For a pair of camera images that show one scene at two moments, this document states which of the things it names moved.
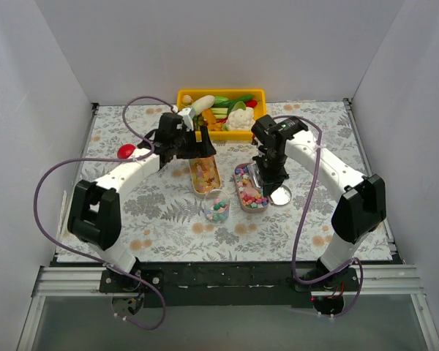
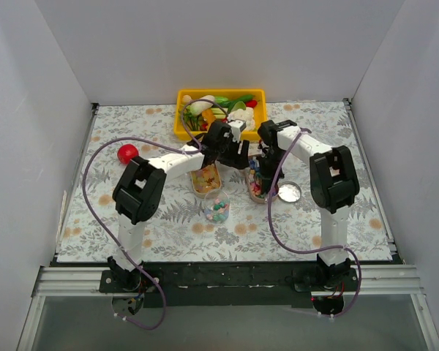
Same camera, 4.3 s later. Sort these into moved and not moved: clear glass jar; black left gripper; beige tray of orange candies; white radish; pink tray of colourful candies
Moved: pink tray of colourful candies; black left gripper
Not moved: white radish; clear glass jar; beige tray of orange candies
